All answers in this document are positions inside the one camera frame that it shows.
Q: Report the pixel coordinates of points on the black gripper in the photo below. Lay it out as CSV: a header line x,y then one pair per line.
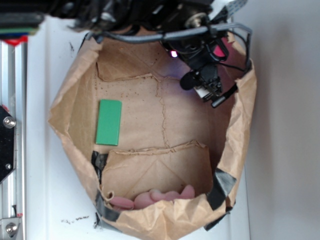
x,y
202,54

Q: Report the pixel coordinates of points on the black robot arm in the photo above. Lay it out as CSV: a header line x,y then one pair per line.
x,y
185,28

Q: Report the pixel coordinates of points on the brown paper bag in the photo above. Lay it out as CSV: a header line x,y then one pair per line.
x,y
168,137

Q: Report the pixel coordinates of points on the green rectangular block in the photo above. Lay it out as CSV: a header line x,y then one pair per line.
x,y
108,123

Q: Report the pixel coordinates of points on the pink rubber hand toy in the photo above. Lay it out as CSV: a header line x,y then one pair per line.
x,y
149,198

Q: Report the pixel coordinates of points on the black octagonal mounting plate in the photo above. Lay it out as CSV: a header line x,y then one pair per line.
x,y
7,143

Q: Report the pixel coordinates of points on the aluminium extrusion rail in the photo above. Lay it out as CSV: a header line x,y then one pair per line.
x,y
13,75

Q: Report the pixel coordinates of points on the steel corner bracket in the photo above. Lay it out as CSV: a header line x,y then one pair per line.
x,y
9,228

